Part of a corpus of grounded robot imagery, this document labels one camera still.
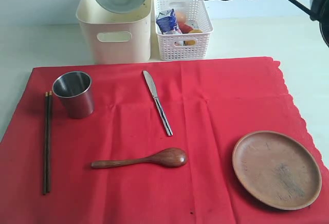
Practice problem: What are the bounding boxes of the blue milk carton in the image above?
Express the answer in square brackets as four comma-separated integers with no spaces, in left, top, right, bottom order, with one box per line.
[156,9,182,34]

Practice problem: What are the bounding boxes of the brown egg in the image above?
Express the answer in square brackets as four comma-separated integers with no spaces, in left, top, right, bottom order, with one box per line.
[175,11,187,24]

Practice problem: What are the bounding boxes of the red toy shrimp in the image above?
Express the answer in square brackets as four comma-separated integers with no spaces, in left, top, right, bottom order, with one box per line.
[178,23,202,34]

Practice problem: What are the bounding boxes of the yellow lemon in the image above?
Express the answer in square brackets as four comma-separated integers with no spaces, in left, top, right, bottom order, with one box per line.
[185,29,204,46]

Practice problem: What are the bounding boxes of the steel table knife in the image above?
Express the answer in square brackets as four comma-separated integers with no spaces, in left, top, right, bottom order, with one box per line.
[142,70,173,137]

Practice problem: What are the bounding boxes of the steel cup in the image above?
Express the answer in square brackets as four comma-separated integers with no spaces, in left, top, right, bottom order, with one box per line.
[52,71,95,119]

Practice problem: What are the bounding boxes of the brown wooden spoon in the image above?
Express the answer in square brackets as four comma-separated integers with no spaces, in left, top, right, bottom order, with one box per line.
[91,147,188,169]

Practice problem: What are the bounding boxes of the brown wooden plate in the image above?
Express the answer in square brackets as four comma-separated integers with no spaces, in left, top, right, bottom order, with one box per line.
[232,131,322,210]

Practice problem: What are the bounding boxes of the cream plastic bin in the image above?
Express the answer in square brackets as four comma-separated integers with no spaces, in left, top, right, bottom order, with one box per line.
[76,0,152,64]

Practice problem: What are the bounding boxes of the white perforated basket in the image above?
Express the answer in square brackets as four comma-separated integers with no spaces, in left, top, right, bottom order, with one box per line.
[154,0,213,61]

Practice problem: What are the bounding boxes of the red table cloth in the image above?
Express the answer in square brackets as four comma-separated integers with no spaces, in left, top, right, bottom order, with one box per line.
[1,57,328,223]

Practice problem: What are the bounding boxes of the dark wooden chopstick right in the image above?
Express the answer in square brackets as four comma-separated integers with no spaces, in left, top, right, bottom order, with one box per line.
[46,91,52,193]

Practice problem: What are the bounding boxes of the dark wooden chopstick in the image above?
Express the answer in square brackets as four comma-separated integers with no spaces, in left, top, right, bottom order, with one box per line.
[46,91,52,193]
[43,92,49,195]

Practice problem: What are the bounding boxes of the dark wooden chopstick left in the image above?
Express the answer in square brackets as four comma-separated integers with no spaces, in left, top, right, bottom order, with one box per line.
[43,92,49,195]

